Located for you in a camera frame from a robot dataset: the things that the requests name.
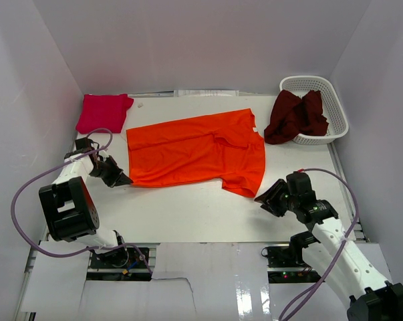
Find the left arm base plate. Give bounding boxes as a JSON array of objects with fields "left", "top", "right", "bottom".
[{"left": 89, "top": 247, "right": 150, "bottom": 270}]

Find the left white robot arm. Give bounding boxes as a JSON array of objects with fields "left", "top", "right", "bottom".
[{"left": 39, "top": 138, "right": 133, "bottom": 268}]

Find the orange t shirt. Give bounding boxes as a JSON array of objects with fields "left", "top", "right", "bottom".
[{"left": 126, "top": 108, "right": 266, "bottom": 198}]

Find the dark red t shirt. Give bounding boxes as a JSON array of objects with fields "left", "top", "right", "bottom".
[{"left": 264, "top": 90, "right": 329, "bottom": 144}]

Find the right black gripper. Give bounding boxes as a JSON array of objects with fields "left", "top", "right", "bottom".
[{"left": 255, "top": 179, "right": 299, "bottom": 217}]

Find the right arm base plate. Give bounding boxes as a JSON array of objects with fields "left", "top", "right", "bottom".
[{"left": 261, "top": 246, "right": 311, "bottom": 270}]

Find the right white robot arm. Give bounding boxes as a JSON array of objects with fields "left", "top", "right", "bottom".
[{"left": 255, "top": 169, "right": 403, "bottom": 320}]

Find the folded pink t shirt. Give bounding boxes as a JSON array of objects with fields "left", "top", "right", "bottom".
[{"left": 76, "top": 94, "right": 134, "bottom": 134}]

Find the white plastic basket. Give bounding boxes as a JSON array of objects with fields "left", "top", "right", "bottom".
[{"left": 279, "top": 75, "right": 349, "bottom": 145}]

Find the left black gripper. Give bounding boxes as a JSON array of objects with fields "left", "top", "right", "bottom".
[{"left": 88, "top": 155, "right": 132, "bottom": 188}]

